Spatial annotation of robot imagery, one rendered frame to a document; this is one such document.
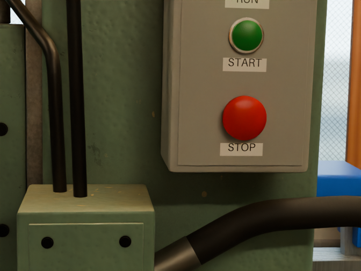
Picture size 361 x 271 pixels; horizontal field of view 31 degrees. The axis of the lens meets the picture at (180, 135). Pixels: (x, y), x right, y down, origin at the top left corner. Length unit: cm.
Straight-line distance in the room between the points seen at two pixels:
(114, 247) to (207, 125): 10
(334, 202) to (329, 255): 86
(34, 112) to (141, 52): 10
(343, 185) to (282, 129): 84
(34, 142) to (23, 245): 13
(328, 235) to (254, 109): 162
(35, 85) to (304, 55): 21
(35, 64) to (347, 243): 95
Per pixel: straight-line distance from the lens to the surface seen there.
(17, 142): 55
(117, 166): 51
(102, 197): 47
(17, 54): 55
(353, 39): 186
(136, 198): 47
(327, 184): 128
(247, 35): 44
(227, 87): 45
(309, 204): 50
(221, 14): 45
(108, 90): 50
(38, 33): 50
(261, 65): 45
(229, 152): 46
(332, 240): 205
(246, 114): 44
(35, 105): 54
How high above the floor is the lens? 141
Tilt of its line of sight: 9 degrees down
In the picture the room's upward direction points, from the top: 1 degrees clockwise
